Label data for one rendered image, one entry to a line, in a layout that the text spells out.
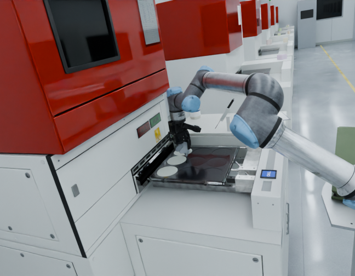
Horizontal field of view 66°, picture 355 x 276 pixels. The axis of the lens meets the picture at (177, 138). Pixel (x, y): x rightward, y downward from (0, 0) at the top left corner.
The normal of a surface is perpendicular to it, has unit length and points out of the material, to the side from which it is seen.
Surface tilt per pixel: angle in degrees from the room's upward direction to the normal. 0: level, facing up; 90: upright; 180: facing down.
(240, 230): 0
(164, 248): 90
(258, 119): 61
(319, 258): 0
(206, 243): 90
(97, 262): 90
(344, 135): 45
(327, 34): 90
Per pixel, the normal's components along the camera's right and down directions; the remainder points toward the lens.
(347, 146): -0.47, -0.38
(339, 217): -0.16, -0.92
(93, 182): 0.92, 0.00
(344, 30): -0.37, 0.39
